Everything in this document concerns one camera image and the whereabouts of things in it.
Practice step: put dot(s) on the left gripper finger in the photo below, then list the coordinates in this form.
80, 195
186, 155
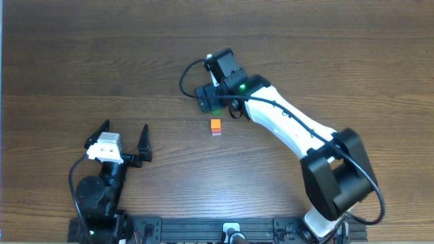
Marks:
100, 130
145, 145

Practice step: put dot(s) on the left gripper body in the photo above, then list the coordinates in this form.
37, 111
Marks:
133, 160

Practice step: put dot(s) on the red cube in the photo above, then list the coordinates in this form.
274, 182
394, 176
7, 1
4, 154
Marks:
216, 131

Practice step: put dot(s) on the orange cube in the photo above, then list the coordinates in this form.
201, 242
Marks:
216, 124

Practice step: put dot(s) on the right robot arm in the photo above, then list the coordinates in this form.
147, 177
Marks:
281, 118

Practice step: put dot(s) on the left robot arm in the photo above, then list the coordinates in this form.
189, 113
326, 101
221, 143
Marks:
98, 193

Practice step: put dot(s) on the green cube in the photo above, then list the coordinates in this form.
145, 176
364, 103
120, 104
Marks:
216, 111

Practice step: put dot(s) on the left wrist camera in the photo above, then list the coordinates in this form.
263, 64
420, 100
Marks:
105, 148

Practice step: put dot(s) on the mounting rail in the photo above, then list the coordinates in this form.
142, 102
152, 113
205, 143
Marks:
193, 230

